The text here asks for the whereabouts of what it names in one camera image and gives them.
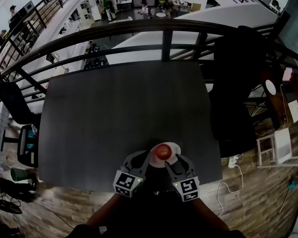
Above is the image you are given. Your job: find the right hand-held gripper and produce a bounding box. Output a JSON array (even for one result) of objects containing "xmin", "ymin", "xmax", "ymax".
[{"xmin": 164, "ymin": 155, "xmax": 200, "ymax": 203}]

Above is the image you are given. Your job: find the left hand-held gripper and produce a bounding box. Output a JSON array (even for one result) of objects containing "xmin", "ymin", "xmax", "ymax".
[{"xmin": 113, "ymin": 150, "xmax": 152, "ymax": 198}]

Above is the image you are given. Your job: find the white round plate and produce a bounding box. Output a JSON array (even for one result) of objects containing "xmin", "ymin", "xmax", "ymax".
[{"xmin": 148, "ymin": 141, "xmax": 182, "ymax": 169}]

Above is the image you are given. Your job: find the red apple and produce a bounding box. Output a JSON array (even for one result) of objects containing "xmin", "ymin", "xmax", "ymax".
[{"xmin": 155, "ymin": 144, "xmax": 171, "ymax": 161}]

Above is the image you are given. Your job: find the person's left forearm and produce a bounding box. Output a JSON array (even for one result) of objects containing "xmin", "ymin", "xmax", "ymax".
[{"xmin": 86, "ymin": 193, "xmax": 130, "ymax": 233}]

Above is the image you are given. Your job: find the person's right forearm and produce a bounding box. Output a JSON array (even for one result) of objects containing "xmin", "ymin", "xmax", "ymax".
[{"xmin": 188, "ymin": 197, "xmax": 230, "ymax": 233}]

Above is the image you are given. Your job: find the person's black clothing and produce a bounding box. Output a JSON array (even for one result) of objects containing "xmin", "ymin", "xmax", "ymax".
[{"xmin": 72, "ymin": 162, "xmax": 246, "ymax": 238}]

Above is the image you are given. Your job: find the white power strip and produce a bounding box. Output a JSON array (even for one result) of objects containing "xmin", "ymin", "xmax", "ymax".
[{"xmin": 227, "ymin": 155, "xmax": 239, "ymax": 169}]

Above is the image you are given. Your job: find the large black office chair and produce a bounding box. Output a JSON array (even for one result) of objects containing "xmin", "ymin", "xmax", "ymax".
[{"xmin": 209, "ymin": 25, "xmax": 281, "ymax": 158}]

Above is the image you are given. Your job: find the white stool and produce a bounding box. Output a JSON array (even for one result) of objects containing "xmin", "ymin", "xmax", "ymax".
[{"xmin": 256, "ymin": 127, "xmax": 298, "ymax": 169}]

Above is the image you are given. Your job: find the teal packet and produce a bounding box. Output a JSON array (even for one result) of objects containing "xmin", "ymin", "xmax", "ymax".
[{"xmin": 27, "ymin": 129, "xmax": 35, "ymax": 150}]

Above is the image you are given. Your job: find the brown wooden side table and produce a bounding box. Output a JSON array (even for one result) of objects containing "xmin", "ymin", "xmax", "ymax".
[{"xmin": 262, "ymin": 65, "xmax": 290, "ymax": 131}]

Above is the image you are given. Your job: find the white round disc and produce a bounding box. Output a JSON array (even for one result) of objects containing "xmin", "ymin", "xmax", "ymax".
[{"xmin": 265, "ymin": 79, "xmax": 276, "ymax": 96}]

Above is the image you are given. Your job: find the green bucket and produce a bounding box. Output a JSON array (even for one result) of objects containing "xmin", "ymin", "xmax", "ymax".
[{"xmin": 10, "ymin": 167, "xmax": 29, "ymax": 181}]

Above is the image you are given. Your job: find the curved black metal railing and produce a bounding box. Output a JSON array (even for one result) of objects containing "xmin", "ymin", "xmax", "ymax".
[{"xmin": 0, "ymin": 18, "xmax": 298, "ymax": 104}]

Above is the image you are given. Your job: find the small black office chair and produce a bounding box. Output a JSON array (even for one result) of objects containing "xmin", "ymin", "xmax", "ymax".
[{"xmin": 0, "ymin": 72, "xmax": 40, "ymax": 169}]

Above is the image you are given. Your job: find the tablet with pink screen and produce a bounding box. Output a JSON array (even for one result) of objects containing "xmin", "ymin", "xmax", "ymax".
[{"xmin": 282, "ymin": 67, "xmax": 295, "ymax": 82}]

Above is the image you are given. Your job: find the white power cable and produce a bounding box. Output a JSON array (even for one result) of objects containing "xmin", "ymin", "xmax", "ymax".
[{"xmin": 217, "ymin": 165, "xmax": 245, "ymax": 218}]

